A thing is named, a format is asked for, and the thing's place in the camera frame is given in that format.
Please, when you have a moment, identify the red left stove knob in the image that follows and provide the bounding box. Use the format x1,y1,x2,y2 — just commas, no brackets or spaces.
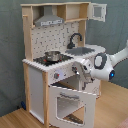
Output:
54,73,59,79

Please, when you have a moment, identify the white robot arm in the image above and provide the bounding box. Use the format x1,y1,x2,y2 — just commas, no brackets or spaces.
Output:
75,42,128,83

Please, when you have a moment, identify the wooden toy kitchen unit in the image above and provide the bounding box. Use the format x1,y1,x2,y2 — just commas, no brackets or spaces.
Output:
22,2,105,127

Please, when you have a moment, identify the silver toy pot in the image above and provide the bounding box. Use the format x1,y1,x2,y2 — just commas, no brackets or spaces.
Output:
45,51,61,61

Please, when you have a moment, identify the white microwave door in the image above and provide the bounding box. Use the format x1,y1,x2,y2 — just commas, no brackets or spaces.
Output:
90,3,107,22

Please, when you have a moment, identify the grey toy sink basin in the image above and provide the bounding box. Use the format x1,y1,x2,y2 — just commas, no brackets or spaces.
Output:
66,47,94,56

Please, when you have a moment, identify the black toy faucet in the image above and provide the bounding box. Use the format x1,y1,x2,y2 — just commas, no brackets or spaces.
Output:
67,33,83,49

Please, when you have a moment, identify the grey range hood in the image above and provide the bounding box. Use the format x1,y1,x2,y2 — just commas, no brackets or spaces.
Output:
35,5,64,27

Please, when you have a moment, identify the black stove top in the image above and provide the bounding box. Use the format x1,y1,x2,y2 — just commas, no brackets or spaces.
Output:
34,54,71,66

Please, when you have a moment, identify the white oven door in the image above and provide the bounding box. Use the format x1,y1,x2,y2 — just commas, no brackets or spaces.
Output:
49,86,96,128

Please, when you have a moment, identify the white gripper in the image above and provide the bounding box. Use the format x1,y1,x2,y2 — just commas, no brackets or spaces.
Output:
75,59,93,83

